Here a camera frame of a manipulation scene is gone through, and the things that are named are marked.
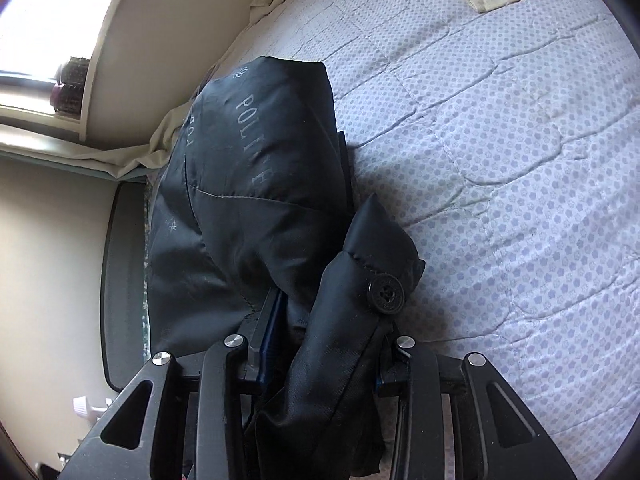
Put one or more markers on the beige left curtain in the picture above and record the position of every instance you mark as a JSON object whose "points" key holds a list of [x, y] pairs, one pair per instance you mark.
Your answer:
{"points": [[149, 57]]}

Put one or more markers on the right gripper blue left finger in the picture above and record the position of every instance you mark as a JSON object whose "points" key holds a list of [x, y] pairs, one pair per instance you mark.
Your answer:
{"points": [[185, 417]]}

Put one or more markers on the white quilted bed cover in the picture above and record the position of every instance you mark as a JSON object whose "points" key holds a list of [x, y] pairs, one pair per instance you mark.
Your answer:
{"points": [[507, 145]]}

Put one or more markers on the dark grey headboard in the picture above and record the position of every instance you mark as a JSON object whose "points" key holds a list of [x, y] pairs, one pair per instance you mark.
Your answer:
{"points": [[124, 326]]}

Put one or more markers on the black police jacket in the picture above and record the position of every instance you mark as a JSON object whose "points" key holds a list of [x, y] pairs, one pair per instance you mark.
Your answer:
{"points": [[255, 197]]}

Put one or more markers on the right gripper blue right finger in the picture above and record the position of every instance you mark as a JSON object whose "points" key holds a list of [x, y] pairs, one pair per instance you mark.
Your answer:
{"points": [[462, 414]]}

